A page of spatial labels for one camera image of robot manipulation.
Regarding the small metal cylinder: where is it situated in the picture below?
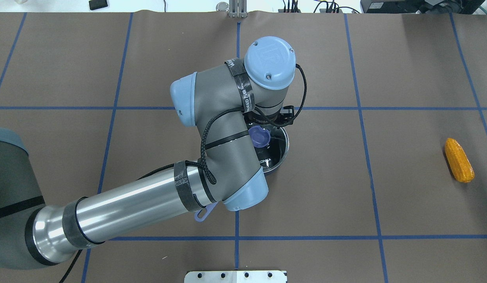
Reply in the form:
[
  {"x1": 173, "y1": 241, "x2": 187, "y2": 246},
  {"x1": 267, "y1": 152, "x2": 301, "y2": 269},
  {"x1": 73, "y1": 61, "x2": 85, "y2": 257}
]
[{"x1": 216, "y1": 2, "x2": 229, "y2": 11}]

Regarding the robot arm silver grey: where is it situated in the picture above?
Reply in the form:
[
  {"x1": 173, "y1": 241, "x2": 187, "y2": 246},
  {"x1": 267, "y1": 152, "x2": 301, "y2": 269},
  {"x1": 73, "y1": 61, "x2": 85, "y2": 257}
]
[{"x1": 0, "y1": 36, "x2": 300, "y2": 270}]

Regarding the aluminium frame post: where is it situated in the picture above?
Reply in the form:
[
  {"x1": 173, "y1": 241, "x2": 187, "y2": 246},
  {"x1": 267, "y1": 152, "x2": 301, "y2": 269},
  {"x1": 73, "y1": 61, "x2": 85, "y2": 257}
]
[{"x1": 228, "y1": 0, "x2": 248, "y2": 18}]

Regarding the yellow toy corn cob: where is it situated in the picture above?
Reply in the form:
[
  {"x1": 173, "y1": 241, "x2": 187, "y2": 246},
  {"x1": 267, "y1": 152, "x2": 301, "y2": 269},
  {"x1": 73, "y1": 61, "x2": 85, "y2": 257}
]
[{"x1": 444, "y1": 138, "x2": 475, "y2": 183}]

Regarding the dark blue saucepan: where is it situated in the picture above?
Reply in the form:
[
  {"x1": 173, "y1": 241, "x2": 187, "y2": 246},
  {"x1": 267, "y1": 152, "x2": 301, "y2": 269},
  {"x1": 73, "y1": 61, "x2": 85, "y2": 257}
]
[{"x1": 194, "y1": 126, "x2": 290, "y2": 222}]

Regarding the glass pot lid blue knob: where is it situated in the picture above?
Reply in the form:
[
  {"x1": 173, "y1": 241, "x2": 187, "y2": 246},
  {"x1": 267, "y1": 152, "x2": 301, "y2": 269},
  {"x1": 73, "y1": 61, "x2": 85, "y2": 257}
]
[{"x1": 247, "y1": 123, "x2": 289, "y2": 176}]

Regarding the white pedestal column with base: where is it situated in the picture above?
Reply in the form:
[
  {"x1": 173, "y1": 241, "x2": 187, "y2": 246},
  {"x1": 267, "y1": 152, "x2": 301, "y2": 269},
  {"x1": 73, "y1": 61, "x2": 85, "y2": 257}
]
[{"x1": 184, "y1": 270, "x2": 288, "y2": 283}]

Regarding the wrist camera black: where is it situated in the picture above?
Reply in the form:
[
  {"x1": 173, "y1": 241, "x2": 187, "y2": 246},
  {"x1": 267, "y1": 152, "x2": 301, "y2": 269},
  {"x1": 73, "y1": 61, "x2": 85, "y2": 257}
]
[{"x1": 243, "y1": 105, "x2": 296, "y2": 128}]

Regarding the black orange usb hub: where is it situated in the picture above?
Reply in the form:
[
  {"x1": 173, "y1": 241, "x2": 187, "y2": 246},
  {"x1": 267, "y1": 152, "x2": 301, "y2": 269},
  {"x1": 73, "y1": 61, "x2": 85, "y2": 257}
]
[{"x1": 278, "y1": 0, "x2": 342, "y2": 14}]

